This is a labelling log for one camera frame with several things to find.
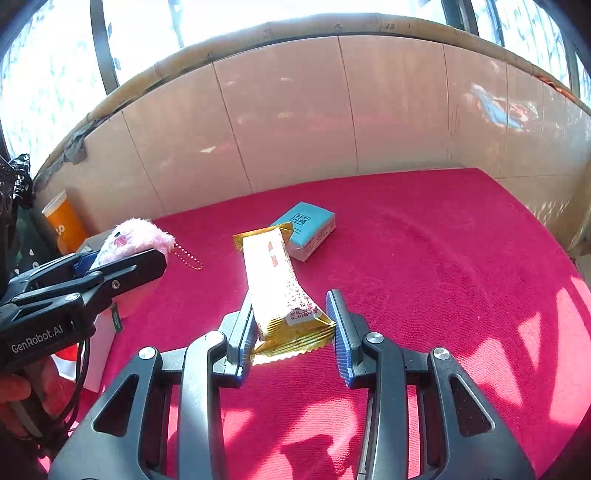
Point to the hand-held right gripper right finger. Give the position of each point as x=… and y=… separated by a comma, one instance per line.
x=339, y=341

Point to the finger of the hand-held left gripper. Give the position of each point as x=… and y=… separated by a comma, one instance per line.
x=138, y=272
x=51, y=274

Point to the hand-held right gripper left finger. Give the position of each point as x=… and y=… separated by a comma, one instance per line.
x=247, y=344

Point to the pink plush toy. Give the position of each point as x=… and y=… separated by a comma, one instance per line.
x=134, y=235

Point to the gold white snack packet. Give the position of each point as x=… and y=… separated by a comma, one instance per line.
x=277, y=286

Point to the person's left hand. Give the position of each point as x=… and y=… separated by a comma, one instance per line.
x=18, y=387

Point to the orange paper cup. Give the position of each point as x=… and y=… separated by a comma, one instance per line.
x=67, y=226

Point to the black plastic bag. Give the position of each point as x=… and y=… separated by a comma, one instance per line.
x=14, y=184

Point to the small teal packet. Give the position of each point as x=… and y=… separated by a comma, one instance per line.
x=302, y=221

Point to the grey cloth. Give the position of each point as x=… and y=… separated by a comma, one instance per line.
x=75, y=147

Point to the red table cloth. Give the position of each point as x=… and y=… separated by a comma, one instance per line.
x=438, y=254

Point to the window with metal grille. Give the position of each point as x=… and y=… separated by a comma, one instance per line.
x=102, y=50

